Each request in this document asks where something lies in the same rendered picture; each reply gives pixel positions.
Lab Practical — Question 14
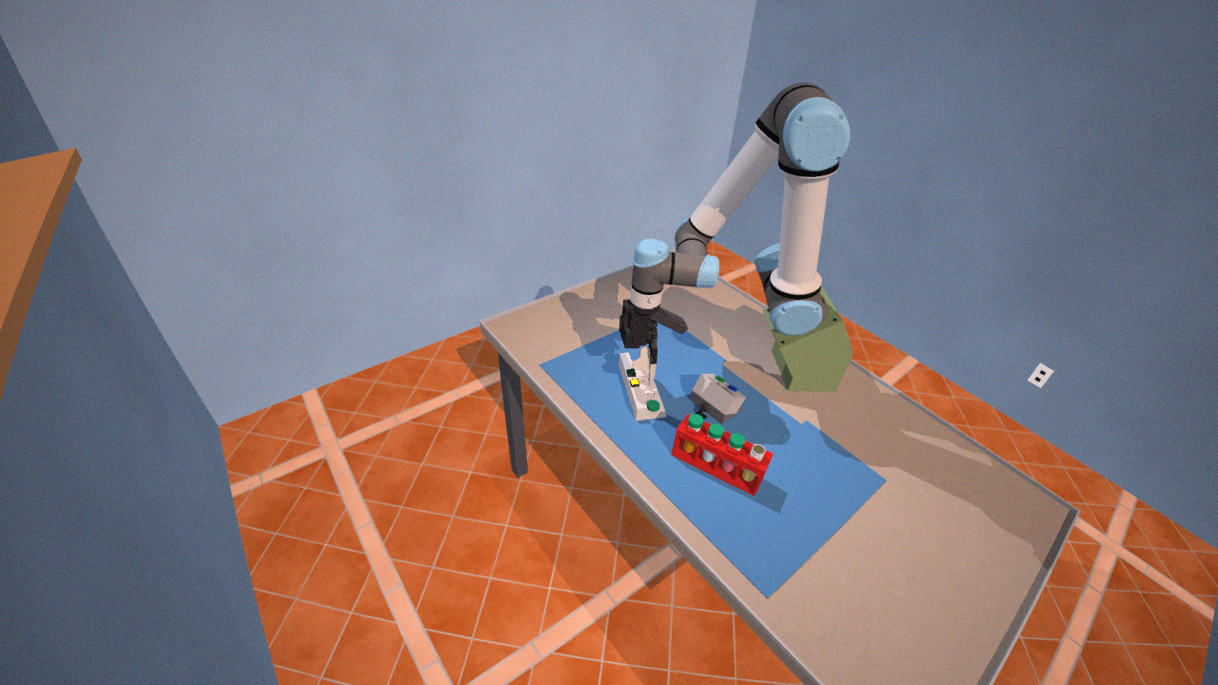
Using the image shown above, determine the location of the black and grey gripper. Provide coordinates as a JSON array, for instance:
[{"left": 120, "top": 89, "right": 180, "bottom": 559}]
[{"left": 619, "top": 300, "right": 659, "bottom": 386}]

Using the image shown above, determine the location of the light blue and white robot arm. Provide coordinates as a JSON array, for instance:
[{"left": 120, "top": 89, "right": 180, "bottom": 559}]
[{"left": 630, "top": 83, "right": 851, "bottom": 336}]

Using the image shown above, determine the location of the blue flat mat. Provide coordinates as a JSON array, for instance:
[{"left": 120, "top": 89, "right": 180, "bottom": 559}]
[{"left": 540, "top": 323, "right": 885, "bottom": 598}]

